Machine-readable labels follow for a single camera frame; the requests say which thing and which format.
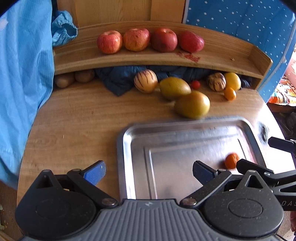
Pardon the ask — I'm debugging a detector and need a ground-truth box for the small orange tangerine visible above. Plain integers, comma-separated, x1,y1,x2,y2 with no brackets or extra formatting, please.
224,153,240,170

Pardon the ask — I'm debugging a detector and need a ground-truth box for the silver metal tray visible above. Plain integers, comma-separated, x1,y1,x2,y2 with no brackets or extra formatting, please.
117,116,264,200

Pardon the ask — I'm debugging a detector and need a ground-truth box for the small orange kumquat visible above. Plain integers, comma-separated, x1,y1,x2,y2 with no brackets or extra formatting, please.
224,87,237,101

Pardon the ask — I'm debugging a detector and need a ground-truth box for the yellow-green pear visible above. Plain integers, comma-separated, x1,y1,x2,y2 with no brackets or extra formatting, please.
174,90,210,119

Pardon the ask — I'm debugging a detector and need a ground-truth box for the yellow lemon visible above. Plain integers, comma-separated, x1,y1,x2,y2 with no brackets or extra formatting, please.
224,72,241,91

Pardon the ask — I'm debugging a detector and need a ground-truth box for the dark striped pepino melon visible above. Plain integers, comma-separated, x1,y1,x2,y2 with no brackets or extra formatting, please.
207,72,226,92

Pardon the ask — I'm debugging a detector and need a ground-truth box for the small red tomato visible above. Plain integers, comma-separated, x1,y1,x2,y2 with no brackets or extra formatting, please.
190,80,201,90

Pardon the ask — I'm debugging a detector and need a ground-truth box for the green-yellow mango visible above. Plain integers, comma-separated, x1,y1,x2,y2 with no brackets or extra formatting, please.
159,77,191,100

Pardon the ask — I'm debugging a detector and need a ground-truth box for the left brown kiwi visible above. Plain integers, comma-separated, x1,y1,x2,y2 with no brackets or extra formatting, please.
54,73,75,88

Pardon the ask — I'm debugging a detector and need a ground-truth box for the brown kiwi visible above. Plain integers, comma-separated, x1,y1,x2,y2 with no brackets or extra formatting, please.
74,69,95,83
54,73,75,88

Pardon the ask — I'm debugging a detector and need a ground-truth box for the dark blue cloth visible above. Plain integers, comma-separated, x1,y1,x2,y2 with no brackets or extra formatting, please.
94,65,253,97

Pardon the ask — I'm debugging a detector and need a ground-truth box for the wooden raised shelf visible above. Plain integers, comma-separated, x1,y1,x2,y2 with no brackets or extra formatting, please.
54,21,273,89

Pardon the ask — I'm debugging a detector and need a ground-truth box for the striped cream pepino melon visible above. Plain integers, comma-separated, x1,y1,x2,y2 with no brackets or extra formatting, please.
133,69,158,93

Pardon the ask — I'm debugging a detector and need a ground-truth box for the blue polka dot fabric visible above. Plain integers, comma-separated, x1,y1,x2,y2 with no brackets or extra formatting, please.
183,0,295,101

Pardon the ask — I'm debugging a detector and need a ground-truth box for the rightmost red apple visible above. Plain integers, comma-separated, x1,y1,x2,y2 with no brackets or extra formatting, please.
178,31,205,53

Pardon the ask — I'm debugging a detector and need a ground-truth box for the leftmost red-yellow apple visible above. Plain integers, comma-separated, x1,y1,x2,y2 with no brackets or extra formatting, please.
97,30,123,54

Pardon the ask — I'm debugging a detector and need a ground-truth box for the red-yellow apple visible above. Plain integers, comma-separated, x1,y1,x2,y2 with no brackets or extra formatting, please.
123,28,150,52
97,30,123,54

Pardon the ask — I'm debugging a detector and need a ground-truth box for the light blue garment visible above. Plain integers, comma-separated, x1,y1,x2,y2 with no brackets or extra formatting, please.
1,1,78,188

